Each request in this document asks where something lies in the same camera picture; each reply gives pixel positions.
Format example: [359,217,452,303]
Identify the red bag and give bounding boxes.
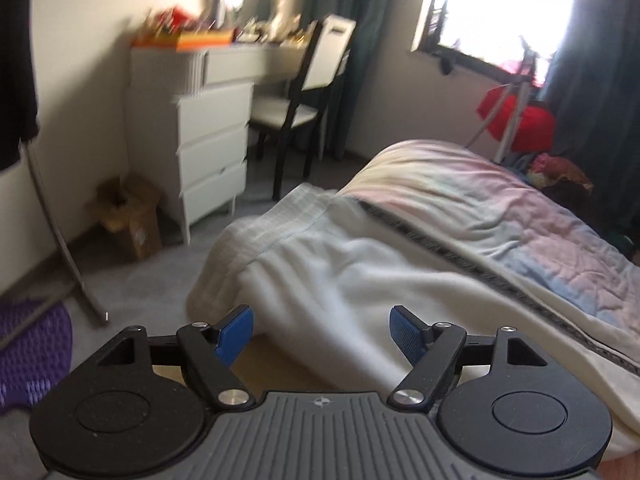
[475,85,557,153]

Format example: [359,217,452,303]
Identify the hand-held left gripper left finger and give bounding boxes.
[65,305,254,409]

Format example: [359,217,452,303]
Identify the pastel bed blanket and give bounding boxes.
[337,139,640,333]

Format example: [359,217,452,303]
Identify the cream sweatpants with striped trim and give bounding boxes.
[186,182,640,456]

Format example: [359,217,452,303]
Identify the purple bumpy mat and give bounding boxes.
[0,300,73,413]

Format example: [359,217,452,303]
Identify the red pouch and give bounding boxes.
[150,6,193,31]

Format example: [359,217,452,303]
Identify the black hanging garment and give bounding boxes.
[0,0,41,173]

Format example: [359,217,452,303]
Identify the orange tray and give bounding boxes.
[131,30,236,52]

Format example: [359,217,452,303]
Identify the row of cosmetic bottles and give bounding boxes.
[235,12,311,44]

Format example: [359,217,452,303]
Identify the dark clothes pile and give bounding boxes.
[542,180,640,261]

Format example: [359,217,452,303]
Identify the narrow teal curtain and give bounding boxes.
[300,0,436,156]

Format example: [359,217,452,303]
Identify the black and white chair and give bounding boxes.
[248,15,358,201]

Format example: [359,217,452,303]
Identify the cardboard box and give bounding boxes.
[85,172,166,263]

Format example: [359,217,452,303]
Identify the pink clothes pile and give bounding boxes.
[527,152,596,191]

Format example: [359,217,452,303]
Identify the wide teal curtain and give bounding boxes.
[542,0,640,158]

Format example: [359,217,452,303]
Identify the white dressing table with drawers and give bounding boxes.
[129,40,308,246]

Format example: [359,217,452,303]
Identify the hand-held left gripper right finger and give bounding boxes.
[390,305,571,408]

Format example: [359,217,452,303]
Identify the dark framed window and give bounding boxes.
[411,0,581,86]

